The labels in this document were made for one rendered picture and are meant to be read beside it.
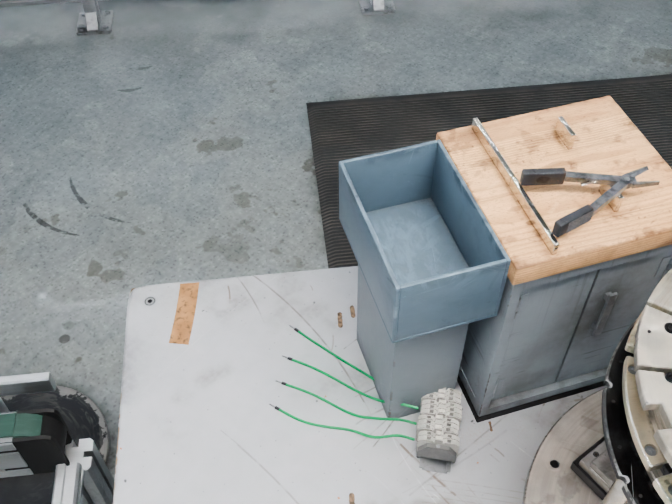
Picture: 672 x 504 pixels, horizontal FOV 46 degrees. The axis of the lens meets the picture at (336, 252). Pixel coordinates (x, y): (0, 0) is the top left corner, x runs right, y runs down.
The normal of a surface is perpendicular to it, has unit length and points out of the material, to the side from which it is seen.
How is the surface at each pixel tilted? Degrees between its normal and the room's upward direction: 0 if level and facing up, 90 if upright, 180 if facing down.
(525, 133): 0
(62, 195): 0
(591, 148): 0
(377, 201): 90
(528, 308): 90
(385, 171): 90
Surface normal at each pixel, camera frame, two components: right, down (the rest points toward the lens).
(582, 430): -0.01, -0.65
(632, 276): 0.30, 0.73
